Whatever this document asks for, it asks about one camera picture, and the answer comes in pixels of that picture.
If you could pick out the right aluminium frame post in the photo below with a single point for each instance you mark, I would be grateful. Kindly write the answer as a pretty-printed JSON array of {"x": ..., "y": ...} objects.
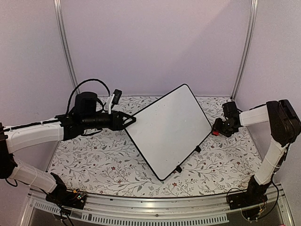
[{"x": 246, "y": 48}]

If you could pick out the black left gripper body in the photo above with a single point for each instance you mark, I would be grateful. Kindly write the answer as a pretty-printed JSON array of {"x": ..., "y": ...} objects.
[{"x": 115, "y": 126}]

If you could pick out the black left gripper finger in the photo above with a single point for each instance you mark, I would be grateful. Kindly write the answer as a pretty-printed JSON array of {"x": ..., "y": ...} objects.
[
  {"x": 125, "y": 124},
  {"x": 126, "y": 117}
]

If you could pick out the white dry-erase whiteboard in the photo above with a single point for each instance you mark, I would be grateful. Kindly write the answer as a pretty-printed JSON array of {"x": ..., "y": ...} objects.
[{"x": 169, "y": 130}]

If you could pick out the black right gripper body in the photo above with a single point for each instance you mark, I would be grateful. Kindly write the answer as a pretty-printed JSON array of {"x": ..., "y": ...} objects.
[{"x": 224, "y": 128}]

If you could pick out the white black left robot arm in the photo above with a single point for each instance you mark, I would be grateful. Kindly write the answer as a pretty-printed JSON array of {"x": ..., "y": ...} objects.
[{"x": 89, "y": 112}]

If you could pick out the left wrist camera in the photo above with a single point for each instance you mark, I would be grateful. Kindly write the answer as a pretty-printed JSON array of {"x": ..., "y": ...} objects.
[{"x": 112, "y": 100}]

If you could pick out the left aluminium frame post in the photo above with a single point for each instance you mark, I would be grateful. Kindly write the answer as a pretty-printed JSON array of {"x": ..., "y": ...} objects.
[{"x": 64, "y": 42}]

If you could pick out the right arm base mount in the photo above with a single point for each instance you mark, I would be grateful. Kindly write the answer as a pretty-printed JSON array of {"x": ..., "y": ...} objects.
[{"x": 247, "y": 200}]

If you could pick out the floral patterned table mat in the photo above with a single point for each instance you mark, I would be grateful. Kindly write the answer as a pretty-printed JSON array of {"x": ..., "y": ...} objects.
[{"x": 109, "y": 163}]

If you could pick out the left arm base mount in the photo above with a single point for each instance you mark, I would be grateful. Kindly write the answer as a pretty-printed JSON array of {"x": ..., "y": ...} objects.
[{"x": 64, "y": 197}]

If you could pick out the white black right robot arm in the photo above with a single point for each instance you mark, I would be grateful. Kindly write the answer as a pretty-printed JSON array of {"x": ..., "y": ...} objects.
[{"x": 274, "y": 125}]

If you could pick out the aluminium front rail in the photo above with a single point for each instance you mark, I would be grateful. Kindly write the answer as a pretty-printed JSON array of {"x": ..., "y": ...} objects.
[{"x": 209, "y": 210}]

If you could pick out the aluminium frame post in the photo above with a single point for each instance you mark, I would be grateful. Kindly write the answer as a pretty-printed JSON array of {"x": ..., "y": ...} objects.
[
  {"x": 246, "y": 48},
  {"x": 64, "y": 42}
]

